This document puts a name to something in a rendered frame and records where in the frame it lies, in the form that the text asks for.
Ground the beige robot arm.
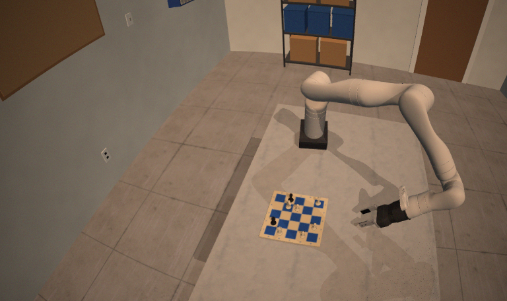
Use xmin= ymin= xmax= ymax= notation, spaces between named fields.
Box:
xmin=300 ymin=71 xmax=465 ymax=214

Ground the blue and tan chessboard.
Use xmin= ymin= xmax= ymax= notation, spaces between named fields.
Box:
xmin=259 ymin=191 xmax=328 ymax=248

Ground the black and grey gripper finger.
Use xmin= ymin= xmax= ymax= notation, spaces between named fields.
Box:
xmin=360 ymin=204 xmax=378 ymax=214
xmin=359 ymin=219 xmax=380 ymax=228

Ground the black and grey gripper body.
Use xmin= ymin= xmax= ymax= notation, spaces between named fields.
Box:
xmin=376 ymin=186 xmax=423 ymax=228

